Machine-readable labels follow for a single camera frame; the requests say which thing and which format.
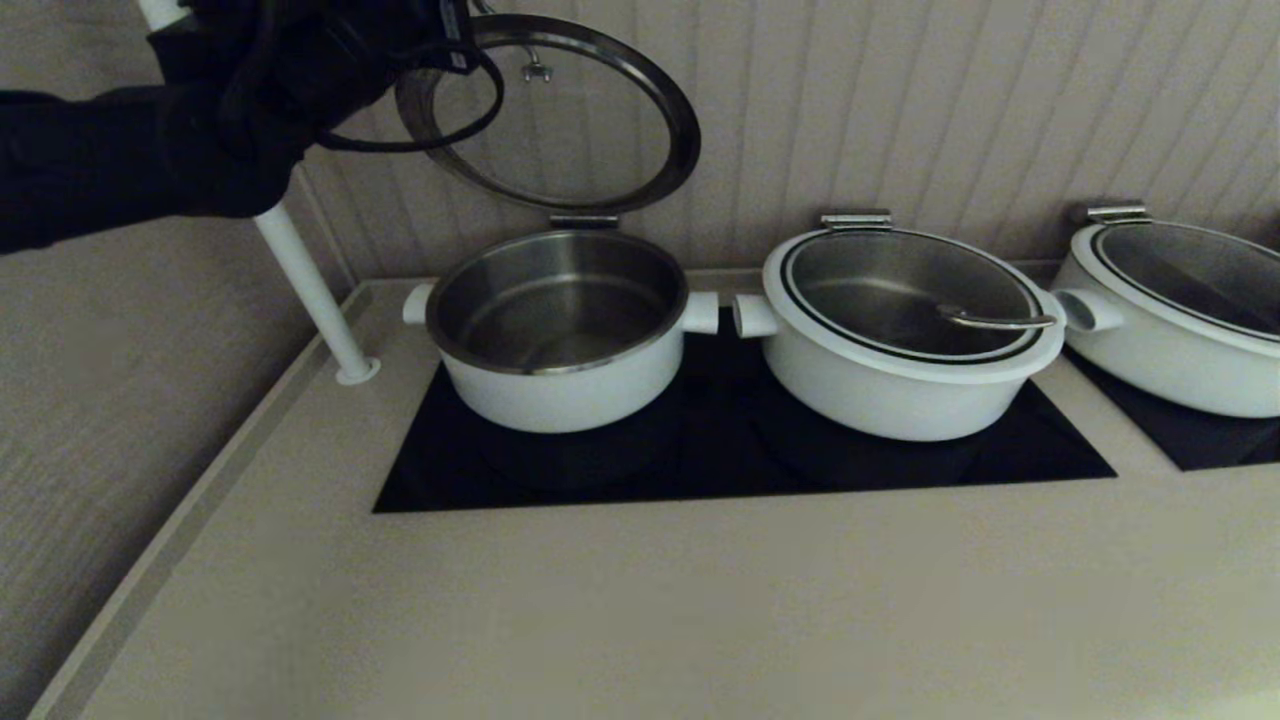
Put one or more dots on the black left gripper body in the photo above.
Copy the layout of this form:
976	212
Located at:
400	35

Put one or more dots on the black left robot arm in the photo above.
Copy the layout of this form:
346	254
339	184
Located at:
130	150

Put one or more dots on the white round pot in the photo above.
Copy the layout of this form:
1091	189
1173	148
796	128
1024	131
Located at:
1170	372
570	400
870	405

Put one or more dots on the white support pole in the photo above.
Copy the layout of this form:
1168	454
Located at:
310	290

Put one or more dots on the wide black glass cooktop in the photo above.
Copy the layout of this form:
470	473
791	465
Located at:
700	470

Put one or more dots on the small black glass cooktop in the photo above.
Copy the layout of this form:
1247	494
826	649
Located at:
1200	447

